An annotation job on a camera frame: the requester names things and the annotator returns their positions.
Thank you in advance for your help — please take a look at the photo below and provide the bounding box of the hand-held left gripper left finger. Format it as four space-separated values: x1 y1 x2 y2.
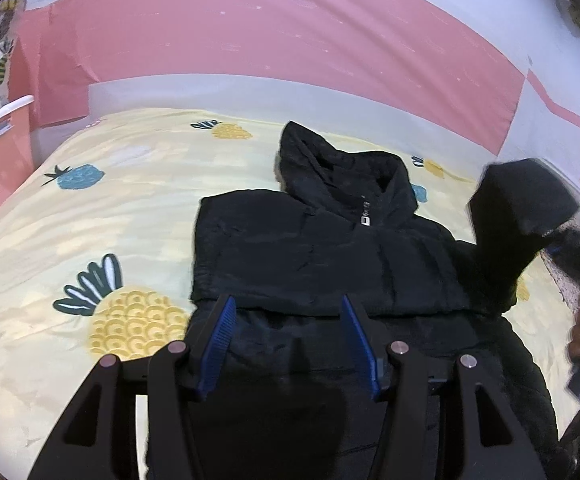
27 294 238 480

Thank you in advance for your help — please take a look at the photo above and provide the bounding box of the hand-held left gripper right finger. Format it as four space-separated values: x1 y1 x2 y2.
339 294 546 480

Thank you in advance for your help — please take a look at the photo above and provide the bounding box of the black hooded jacket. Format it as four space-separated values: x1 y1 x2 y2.
190 121 580 480

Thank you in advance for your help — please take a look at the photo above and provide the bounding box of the yellow fruit print bed sheet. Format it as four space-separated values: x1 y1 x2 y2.
0 107 580 480

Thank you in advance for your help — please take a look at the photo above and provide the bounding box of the white bed headboard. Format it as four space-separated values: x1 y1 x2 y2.
32 74 513 156

